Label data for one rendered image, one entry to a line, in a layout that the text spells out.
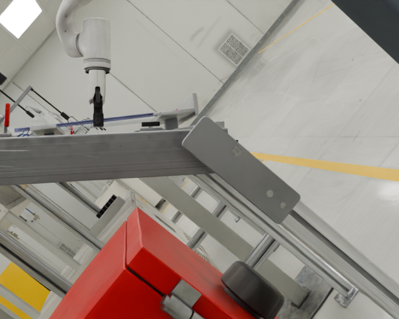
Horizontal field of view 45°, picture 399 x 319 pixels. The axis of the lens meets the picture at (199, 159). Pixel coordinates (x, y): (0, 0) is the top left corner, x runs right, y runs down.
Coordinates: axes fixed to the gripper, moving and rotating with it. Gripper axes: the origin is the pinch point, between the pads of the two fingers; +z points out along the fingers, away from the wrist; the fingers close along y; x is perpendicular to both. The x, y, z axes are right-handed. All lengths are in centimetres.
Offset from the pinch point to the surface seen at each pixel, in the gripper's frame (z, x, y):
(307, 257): 43, 60, 19
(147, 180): 19.6, 14.9, 0.5
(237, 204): 27, 39, 20
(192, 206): 28.4, 29.5, 0.5
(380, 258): 45, 83, 22
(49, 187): 46, -93, -729
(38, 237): 44, -27, -60
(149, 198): 52, 54, -412
